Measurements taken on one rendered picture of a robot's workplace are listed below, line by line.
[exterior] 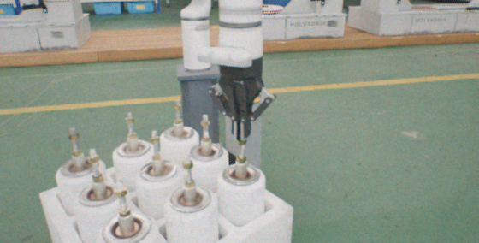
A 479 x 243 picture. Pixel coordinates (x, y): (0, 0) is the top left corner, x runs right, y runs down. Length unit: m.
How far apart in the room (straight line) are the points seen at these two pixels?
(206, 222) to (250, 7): 0.36
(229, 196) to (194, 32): 0.63
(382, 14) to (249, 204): 2.66
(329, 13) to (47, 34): 2.13
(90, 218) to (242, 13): 0.43
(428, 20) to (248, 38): 2.99
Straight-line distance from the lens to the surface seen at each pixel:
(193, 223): 0.61
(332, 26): 2.98
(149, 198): 0.71
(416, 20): 3.39
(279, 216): 0.72
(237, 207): 0.69
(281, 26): 2.81
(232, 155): 0.95
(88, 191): 0.71
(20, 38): 2.83
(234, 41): 0.56
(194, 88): 1.17
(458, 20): 3.69
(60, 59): 2.71
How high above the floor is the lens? 0.64
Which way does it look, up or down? 23 degrees down
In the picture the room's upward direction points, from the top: straight up
